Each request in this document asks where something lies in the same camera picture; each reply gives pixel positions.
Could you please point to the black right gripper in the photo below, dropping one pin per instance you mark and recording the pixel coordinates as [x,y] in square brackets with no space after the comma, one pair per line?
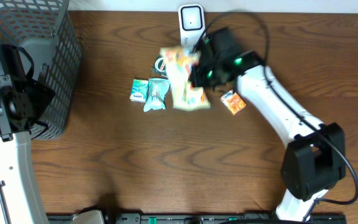
[196,78]

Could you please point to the teal snack packet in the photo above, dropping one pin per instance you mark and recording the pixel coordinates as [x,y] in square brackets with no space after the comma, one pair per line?
[158,88]

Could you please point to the round tape packet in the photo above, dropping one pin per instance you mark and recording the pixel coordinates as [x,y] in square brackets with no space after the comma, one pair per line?
[159,66]

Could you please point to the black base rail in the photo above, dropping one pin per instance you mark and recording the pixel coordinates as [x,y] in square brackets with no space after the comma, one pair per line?
[249,217]

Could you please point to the white barcode scanner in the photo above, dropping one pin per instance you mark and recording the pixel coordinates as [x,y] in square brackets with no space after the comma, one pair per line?
[191,22]

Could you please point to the teal Kleenex tissue pack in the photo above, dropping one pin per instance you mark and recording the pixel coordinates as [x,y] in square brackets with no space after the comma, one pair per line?
[139,90]

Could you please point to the large white snack bag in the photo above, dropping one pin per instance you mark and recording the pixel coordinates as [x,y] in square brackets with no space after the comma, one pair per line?
[179,61]

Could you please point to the dark grey mesh basket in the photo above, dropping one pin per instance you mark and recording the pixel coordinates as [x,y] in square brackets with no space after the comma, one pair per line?
[44,29]

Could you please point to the orange Kleenex tissue pack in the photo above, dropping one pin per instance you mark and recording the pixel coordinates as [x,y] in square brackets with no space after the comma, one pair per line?
[233,102]

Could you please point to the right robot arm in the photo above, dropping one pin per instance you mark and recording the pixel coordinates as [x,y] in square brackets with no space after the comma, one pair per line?
[314,159]

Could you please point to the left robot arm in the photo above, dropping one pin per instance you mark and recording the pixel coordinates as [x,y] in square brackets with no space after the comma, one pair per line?
[22,102]

